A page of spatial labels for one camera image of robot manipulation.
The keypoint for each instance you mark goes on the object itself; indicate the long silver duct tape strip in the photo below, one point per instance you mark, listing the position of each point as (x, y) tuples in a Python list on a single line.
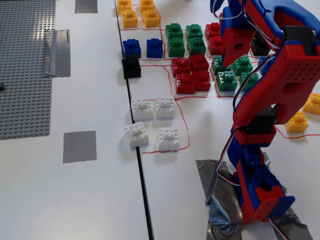
[(60, 55)]

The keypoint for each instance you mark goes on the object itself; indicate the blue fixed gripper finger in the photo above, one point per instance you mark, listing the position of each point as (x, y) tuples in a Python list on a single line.
[(222, 42)]

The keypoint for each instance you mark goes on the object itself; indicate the red brick block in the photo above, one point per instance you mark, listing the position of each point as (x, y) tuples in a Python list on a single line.
[(212, 30), (199, 62), (184, 85), (180, 67), (202, 81), (215, 46)]

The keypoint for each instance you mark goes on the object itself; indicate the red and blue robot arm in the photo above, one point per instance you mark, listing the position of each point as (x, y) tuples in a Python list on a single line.
[(287, 75)]

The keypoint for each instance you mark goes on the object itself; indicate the red and blue robot base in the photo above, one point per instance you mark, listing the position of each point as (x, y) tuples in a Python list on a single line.
[(265, 200)]

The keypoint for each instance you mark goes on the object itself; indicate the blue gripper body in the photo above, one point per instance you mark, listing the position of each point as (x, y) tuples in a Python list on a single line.
[(233, 47)]

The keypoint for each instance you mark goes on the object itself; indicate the grey studded baseplate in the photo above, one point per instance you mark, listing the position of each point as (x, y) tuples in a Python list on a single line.
[(22, 75)]

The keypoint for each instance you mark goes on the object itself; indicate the white brick block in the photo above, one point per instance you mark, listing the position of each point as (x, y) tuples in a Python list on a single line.
[(165, 108), (168, 140), (136, 136), (142, 110)]

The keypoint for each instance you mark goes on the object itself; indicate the crumpled silver duct tape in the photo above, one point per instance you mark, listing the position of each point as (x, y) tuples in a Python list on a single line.
[(220, 200)]

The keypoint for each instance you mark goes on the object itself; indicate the green brick block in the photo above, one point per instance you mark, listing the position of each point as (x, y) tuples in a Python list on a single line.
[(226, 81), (194, 31), (217, 68), (242, 66), (176, 48), (196, 47), (174, 31), (246, 82)]

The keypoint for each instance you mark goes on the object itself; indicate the black brick block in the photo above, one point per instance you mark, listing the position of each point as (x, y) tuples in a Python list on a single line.
[(260, 47), (131, 68), (257, 34)]

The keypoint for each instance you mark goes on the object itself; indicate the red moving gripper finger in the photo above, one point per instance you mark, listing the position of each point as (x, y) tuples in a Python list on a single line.
[(237, 40)]

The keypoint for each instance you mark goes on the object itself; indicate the blue brick block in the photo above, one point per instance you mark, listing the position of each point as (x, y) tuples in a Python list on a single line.
[(262, 66), (154, 48), (131, 48)]

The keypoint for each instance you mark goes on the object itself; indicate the short grey duct tape piece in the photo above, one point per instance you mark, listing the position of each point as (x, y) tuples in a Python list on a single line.
[(86, 6)]

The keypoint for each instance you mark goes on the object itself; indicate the yellow brick block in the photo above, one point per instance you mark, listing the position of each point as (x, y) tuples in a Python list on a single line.
[(147, 4), (312, 103), (124, 5), (129, 20), (150, 20), (297, 122)]

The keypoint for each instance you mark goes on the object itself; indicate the square grey tape marker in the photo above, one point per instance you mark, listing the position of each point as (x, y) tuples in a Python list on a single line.
[(80, 147)]

